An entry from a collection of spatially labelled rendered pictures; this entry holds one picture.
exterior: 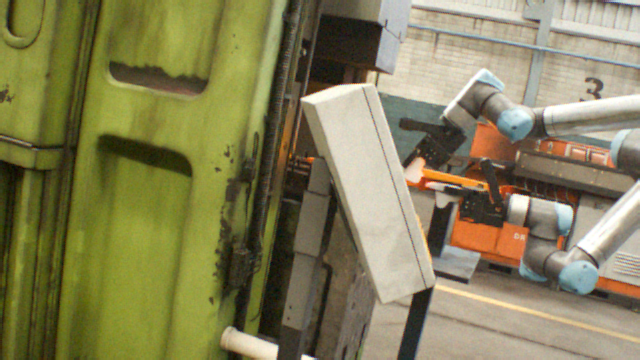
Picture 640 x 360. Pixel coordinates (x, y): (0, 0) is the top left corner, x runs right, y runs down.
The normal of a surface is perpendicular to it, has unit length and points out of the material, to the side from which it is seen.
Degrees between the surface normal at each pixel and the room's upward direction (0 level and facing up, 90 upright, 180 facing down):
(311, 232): 90
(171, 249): 90
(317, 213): 91
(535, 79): 90
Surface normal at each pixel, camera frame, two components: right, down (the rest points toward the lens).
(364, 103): 0.08, 0.15
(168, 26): -0.33, 0.04
